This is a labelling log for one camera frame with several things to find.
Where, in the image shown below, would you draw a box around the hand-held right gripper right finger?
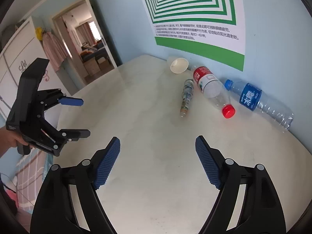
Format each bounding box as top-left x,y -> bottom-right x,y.
195,135 -> 287,234

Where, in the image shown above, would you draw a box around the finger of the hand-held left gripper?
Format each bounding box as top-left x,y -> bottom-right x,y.
36,88 -> 84,114
41,117 -> 91,150

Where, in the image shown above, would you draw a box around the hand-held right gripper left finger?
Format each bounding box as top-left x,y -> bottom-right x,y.
30,136 -> 121,234

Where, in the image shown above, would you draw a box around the person's left hand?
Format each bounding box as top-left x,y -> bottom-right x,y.
0,126 -> 31,156

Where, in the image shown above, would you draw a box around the small wooden cabinet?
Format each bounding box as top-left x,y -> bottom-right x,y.
83,58 -> 101,76

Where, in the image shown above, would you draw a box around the white wardrobe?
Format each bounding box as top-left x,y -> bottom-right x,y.
0,16 -> 78,120

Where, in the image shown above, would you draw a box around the dark sofa with cushions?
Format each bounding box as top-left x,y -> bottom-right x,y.
80,41 -> 108,62

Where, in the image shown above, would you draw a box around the pink hanging clothes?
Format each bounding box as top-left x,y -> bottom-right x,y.
40,30 -> 69,72

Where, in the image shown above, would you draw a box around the plaid striped blanket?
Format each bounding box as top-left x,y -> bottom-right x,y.
13,149 -> 54,210

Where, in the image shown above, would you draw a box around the pale desk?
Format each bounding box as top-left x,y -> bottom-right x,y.
52,55 -> 312,234

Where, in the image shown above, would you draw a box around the slim clear drink bottle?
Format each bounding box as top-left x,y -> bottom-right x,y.
180,79 -> 195,117

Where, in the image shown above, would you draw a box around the red label plastic bottle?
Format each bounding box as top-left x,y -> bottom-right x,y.
191,65 -> 236,119

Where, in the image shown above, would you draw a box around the blue label plastic bottle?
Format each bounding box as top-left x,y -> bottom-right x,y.
224,79 -> 294,129

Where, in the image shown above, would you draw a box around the white paper cup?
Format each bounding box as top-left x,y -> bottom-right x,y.
166,56 -> 189,74

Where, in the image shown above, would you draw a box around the white door frame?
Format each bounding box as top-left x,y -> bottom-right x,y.
50,0 -> 120,88

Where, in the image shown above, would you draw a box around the green striped wall poster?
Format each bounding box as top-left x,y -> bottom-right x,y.
135,0 -> 245,72

